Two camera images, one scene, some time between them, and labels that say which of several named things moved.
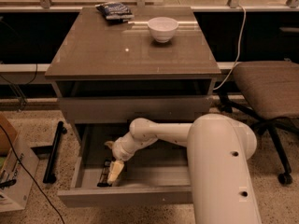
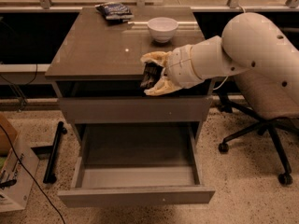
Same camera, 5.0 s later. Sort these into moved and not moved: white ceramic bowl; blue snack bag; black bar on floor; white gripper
Moved: white gripper
Not moved: blue snack bag; white ceramic bowl; black bar on floor
